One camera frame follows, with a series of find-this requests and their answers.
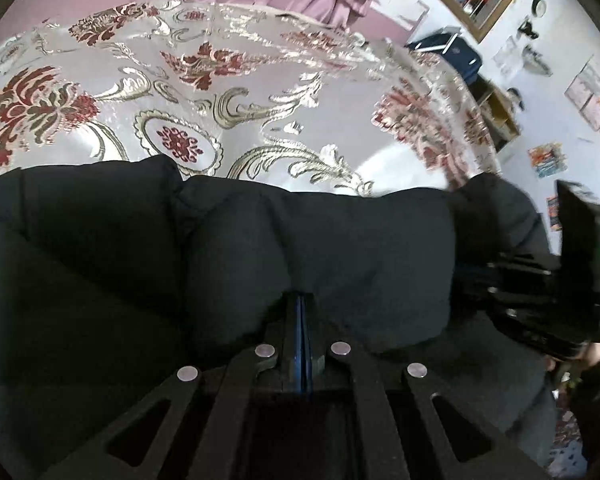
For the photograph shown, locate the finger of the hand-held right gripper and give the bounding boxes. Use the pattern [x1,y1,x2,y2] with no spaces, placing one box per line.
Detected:
[482,252,561,282]
[482,282,562,322]

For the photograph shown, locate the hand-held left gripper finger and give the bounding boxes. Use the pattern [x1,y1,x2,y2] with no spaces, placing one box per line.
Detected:
[37,292,304,480]
[302,294,546,480]

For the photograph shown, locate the black jacket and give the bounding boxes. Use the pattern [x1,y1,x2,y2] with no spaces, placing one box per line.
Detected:
[0,154,563,480]

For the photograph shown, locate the person's right hand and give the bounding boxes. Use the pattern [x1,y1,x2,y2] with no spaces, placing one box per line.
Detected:
[582,340,600,378]

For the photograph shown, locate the wooden desk with shelves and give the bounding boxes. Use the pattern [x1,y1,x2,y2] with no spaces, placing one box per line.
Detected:
[472,77,523,153]

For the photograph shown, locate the blue backpack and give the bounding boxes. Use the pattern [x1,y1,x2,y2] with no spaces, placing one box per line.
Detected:
[407,30,483,83]

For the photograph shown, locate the floral satin bedspread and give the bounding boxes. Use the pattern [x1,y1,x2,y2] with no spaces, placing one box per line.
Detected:
[0,0,506,196]

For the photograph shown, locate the small colourful wall sticker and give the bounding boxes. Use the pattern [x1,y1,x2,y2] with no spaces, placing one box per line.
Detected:
[546,196,564,232]

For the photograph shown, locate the colourful wall poster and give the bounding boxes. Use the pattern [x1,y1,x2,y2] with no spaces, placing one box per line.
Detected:
[527,142,566,179]

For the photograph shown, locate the cluster of wall certificates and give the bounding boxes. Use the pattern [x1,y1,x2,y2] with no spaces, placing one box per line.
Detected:
[564,57,600,133]

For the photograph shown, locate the small wall shelf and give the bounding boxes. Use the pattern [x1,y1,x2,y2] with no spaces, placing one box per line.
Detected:
[522,45,554,76]

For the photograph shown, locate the white wall papers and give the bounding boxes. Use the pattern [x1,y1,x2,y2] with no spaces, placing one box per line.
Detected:
[492,40,523,76]

